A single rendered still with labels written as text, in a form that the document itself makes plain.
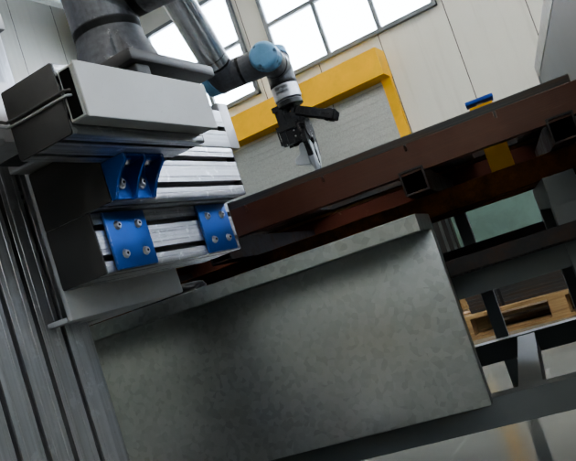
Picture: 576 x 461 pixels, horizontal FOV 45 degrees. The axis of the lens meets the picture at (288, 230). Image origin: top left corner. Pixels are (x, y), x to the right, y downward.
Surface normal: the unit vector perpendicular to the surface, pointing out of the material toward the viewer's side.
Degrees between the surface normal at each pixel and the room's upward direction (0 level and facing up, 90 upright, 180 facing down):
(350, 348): 90
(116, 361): 90
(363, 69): 90
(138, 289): 90
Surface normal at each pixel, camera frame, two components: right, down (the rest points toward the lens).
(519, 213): -0.46, 0.07
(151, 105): 0.83, -0.32
